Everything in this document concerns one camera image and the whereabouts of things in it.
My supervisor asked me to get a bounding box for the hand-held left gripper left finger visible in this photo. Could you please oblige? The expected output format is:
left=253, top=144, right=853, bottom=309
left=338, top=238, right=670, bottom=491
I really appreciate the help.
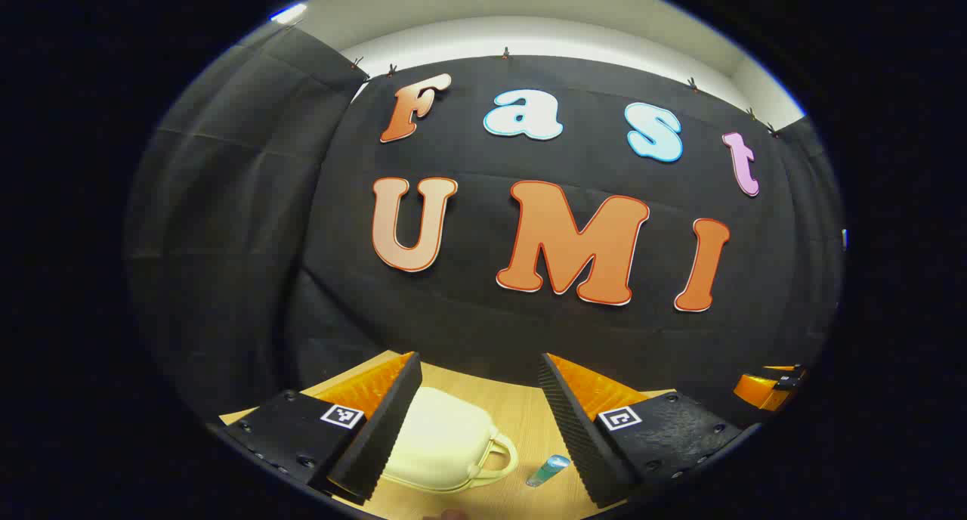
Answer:
left=219, top=351, right=424, bottom=506

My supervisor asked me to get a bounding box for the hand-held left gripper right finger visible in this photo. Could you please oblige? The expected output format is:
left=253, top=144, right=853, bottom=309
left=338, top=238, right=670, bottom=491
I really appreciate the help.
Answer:
left=537, top=352, right=746, bottom=509

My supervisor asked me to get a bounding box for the blue capped tube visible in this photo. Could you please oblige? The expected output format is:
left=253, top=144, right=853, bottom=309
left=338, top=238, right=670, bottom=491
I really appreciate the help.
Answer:
left=525, top=453, right=573, bottom=489

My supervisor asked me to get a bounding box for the cream yellow suitcase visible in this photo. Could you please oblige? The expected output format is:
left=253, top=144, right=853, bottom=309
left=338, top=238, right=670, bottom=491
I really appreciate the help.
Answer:
left=380, top=386, right=521, bottom=494

